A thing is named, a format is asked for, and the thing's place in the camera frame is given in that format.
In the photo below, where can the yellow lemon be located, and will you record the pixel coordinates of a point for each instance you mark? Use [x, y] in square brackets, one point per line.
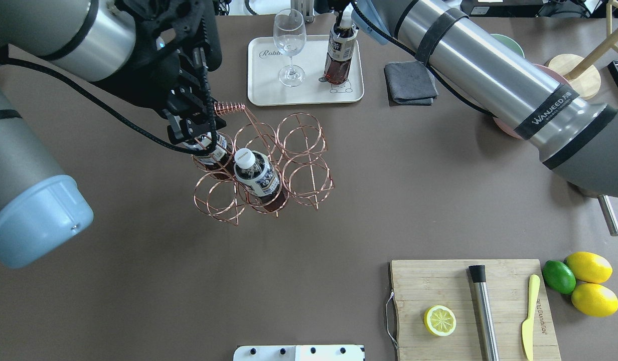
[594, 300]
[589, 267]

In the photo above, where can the copper wire bottle basket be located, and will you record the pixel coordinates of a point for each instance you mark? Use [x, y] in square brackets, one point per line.
[295, 149]

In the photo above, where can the wooden cup tree stand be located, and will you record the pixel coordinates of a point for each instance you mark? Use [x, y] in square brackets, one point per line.
[580, 72]

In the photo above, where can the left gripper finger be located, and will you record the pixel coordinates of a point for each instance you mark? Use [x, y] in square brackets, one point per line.
[210, 120]
[178, 130]

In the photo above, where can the green bowl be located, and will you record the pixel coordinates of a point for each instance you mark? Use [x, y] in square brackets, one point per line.
[510, 43]

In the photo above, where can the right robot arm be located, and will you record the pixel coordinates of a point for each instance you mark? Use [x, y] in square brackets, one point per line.
[576, 140]

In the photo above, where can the tea bottle white cap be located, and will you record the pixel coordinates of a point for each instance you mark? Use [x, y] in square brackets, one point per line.
[211, 153]
[255, 171]
[341, 44]

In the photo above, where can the yellow plastic knife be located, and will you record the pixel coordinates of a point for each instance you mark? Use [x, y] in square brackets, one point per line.
[527, 326]

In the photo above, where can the lemon half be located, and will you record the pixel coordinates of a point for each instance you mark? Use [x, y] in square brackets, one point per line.
[440, 320]

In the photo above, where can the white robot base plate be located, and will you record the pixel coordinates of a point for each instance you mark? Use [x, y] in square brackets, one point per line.
[300, 352]

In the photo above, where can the pink bowl with ice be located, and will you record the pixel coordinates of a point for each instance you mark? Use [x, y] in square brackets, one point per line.
[550, 72]

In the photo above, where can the grey folded cloth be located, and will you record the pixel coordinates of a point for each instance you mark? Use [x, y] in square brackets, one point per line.
[410, 83]

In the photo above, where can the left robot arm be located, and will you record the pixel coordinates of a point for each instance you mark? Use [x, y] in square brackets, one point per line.
[77, 43]

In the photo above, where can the clear wine glass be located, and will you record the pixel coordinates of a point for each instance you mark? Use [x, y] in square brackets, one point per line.
[290, 39]

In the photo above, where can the steel muddler black tip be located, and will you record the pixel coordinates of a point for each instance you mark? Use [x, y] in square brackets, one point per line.
[479, 282]

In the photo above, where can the wooden cutting board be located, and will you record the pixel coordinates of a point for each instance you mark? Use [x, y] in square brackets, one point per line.
[421, 284]

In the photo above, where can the white rabbit tray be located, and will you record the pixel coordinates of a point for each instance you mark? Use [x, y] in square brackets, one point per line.
[265, 89]

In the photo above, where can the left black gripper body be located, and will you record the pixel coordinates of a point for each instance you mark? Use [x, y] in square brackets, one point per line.
[144, 80]

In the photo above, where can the green lime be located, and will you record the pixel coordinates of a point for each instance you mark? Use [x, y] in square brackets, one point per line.
[558, 276]

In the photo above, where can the steel ice scoop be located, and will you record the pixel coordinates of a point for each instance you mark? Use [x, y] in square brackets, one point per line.
[606, 208]

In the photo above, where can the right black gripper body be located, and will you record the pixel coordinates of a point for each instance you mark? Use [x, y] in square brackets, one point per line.
[340, 6]

